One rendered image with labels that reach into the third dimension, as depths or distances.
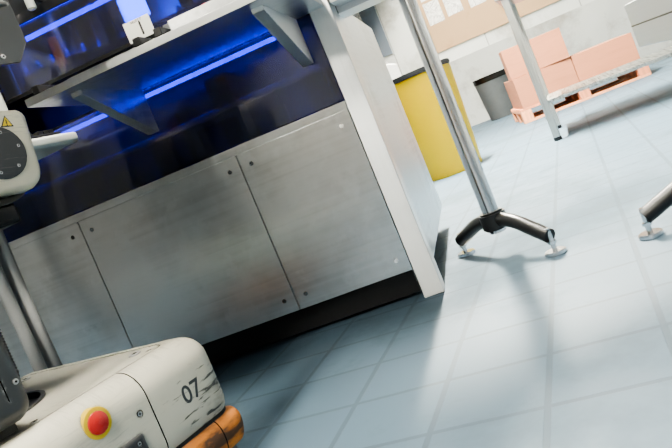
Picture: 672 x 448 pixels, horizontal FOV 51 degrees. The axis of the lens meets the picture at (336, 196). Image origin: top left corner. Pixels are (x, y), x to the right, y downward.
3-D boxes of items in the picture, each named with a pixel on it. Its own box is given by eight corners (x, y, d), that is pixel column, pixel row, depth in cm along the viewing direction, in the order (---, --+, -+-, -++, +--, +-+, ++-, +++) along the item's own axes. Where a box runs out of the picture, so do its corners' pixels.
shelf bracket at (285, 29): (304, 67, 195) (286, 23, 194) (313, 62, 195) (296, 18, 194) (272, 62, 162) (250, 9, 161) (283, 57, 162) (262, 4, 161)
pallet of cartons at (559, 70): (509, 130, 640) (482, 59, 635) (516, 120, 727) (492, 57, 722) (654, 75, 594) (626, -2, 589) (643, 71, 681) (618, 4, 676)
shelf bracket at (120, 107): (151, 134, 206) (133, 93, 205) (159, 130, 205) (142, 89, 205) (91, 143, 173) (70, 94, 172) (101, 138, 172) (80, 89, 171)
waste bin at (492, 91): (523, 107, 886) (507, 67, 882) (521, 110, 846) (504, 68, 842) (489, 120, 901) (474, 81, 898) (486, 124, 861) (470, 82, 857)
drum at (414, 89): (494, 153, 496) (456, 55, 491) (479, 167, 455) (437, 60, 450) (435, 174, 518) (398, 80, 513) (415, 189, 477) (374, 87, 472)
